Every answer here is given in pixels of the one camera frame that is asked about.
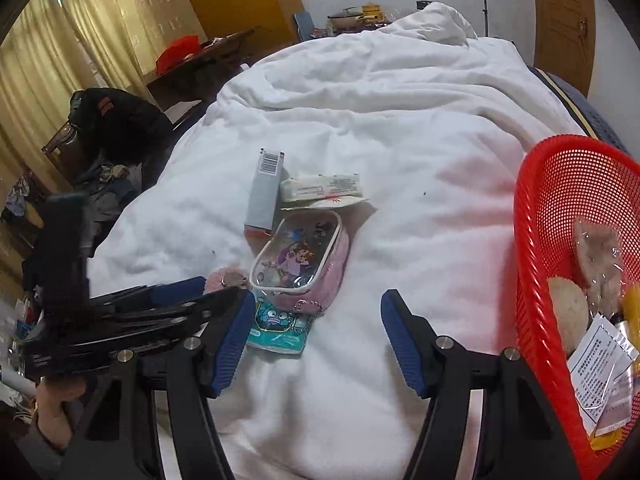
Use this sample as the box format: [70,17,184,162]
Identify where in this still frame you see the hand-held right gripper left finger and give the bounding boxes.
[62,290,257,480]

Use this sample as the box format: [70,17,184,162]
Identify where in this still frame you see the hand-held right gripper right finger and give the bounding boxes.
[381,289,582,480]

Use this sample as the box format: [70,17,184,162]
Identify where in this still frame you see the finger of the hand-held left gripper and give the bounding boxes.
[90,276,207,311]
[92,287,243,346]

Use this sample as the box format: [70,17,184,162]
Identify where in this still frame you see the teal cartoon packet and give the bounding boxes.
[246,292,316,358]

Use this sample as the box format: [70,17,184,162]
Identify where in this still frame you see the beige round plush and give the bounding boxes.
[547,276,591,356]

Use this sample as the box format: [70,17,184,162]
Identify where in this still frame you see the white printed sachet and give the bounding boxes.
[567,312,640,433]

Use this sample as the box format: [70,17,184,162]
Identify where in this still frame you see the red mesh basket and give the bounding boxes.
[514,134,640,480]

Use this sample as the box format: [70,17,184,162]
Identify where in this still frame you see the clear plastic snack bag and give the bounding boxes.
[572,215,626,318]

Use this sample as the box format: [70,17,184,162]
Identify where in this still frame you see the yellow packet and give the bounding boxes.
[587,410,632,452]

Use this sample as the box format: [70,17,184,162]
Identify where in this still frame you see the person's left hand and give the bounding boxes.
[35,377,86,450]

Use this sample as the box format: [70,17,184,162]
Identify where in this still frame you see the pile of clothes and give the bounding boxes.
[75,160,146,221]

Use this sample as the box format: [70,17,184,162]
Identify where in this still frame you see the pink cartoon pouch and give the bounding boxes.
[249,209,351,316]

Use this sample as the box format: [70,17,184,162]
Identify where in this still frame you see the wooden chair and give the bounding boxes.
[41,120,81,181]

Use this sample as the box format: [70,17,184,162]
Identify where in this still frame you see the grey barcode box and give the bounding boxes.
[244,147,286,238]

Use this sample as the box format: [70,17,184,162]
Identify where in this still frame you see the black jacket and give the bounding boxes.
[67,87,173,176]

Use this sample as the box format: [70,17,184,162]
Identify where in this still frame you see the cream flat packet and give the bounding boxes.
[280,195,371,212]

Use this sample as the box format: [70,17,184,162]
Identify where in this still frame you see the white tissue packet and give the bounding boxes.
[279,172,363,203]

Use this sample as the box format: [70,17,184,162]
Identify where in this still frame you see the white blanket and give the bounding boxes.
[87,2,588,480]

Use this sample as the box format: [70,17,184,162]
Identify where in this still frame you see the dark wooden desk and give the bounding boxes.
[142,27,256,111]

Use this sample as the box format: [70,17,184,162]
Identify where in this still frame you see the beige curtain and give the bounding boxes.
[0,0,211,221]

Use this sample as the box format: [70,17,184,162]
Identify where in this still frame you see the blue bed sheet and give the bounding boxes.
[525,65,631,156]

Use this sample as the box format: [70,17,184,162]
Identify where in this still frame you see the brown lidded pot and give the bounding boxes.
[327,7,363,31]

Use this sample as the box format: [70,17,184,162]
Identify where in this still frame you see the brown wooden door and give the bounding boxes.
[530,0,598,96]

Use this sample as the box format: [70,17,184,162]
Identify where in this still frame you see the yellow bed frame rail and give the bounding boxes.
[532,67,601,138]

